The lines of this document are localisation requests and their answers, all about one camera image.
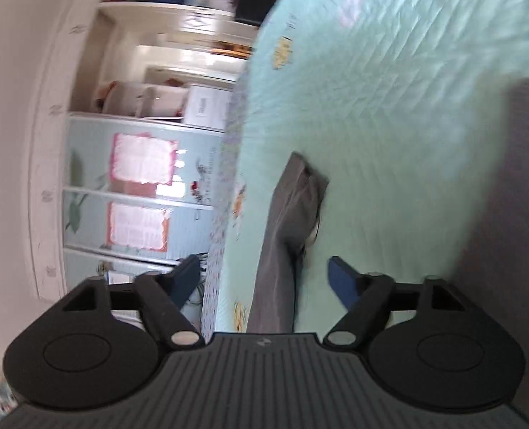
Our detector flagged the wooden chair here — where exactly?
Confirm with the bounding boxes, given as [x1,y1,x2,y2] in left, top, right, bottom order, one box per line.
[211,41,253,58]

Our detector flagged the blue bordered poster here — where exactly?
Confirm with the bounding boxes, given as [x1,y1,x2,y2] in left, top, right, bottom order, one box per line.
[106,270,135,286]

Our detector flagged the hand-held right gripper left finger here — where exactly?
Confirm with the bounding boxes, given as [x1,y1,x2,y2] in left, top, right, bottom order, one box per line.
[61,254,205,351]

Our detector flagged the orange bordered poster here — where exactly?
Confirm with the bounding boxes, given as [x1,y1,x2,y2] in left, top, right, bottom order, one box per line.
[106,202,170,252]

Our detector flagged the white door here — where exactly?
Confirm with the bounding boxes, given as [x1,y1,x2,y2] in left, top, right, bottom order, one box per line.
[99,2,261,43]

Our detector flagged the white overhead cabinet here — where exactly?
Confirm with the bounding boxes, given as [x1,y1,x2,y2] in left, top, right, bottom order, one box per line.
[28,0,109,302]

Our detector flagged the green quilted bee bedspread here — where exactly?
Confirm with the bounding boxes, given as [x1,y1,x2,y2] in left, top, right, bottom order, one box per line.
[211,0,529,336]

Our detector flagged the dotted bed sheet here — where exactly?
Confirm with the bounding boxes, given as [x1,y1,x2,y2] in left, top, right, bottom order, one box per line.
[202,85,247,336]

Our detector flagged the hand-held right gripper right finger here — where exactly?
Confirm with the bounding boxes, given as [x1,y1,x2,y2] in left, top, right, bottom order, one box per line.
[322,256,471,351]

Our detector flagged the pink bordered poster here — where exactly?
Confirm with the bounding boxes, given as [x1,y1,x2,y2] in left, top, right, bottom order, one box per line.
[111,133,179,186]

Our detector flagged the grey knit garment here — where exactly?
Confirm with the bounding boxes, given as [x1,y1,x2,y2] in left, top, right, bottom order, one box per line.
[247,152,330,334]

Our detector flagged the white corner shelves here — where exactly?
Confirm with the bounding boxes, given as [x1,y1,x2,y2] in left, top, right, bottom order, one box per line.
[92,78,189,119]

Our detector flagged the white drawer cabinet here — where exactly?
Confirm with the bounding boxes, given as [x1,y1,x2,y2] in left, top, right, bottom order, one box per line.
[183,84,234,131]

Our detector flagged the sliding door wardrobe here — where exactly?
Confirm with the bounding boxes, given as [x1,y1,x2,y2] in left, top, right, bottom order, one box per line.
[61,114,225,287]

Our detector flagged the coiled grey hose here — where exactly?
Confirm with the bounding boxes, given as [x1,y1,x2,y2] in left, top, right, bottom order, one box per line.
[182,252,212,307]

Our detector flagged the dark grey cloth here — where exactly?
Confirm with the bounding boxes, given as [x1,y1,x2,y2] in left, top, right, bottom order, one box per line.
[443,78,529,429]

